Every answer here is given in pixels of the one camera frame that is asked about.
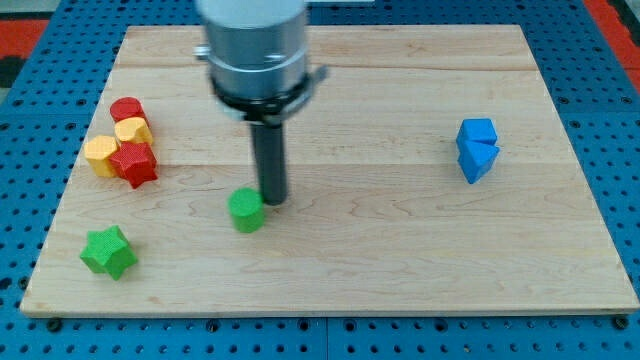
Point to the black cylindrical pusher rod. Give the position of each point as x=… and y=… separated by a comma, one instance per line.
x=269, y=153

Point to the green cylinder block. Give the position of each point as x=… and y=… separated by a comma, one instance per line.
x=245, y=206

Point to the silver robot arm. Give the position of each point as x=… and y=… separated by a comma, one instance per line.
x=258, y=58

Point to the red star block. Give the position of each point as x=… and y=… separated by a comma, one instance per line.
x=135, y=162

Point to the green star block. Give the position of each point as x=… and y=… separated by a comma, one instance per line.
x=108, y=251

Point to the wooden board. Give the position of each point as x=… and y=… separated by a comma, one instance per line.
x=379, y=221

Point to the yellow pentagon block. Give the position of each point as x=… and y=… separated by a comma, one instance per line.
x=133, y=130

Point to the red cylinder block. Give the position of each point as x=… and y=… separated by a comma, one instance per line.
x=127, y=107

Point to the yellow hexagon block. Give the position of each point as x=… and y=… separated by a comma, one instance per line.
x=97, y=153

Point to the blue triangle block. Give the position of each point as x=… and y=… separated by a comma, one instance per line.
x=476, y=159

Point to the blue cube block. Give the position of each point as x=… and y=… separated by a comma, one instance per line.
x=479, y=130

